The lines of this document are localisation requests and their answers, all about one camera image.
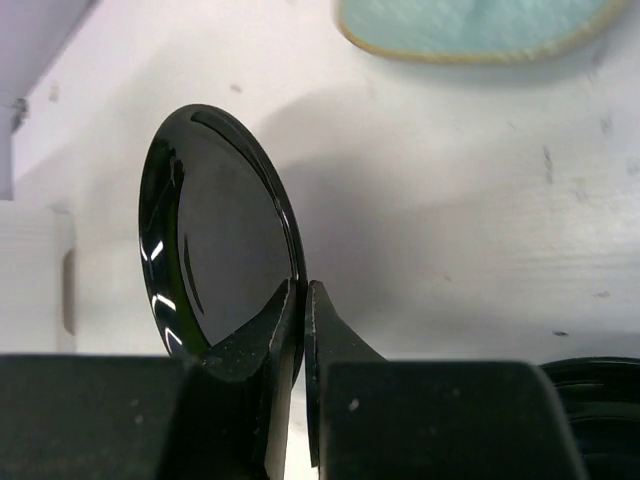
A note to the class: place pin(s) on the white plastic bin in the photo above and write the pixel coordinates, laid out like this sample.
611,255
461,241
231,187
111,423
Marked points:
37,246

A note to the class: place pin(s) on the pale green rectangular dish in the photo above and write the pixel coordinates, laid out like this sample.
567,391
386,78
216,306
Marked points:
473,32

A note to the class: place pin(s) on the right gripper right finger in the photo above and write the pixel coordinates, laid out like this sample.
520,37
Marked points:
373,418

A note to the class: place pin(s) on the black round plate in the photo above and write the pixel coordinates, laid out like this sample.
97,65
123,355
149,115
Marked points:
217,232
600,396

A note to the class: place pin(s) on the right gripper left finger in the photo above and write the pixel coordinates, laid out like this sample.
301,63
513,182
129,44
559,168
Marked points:
224,416

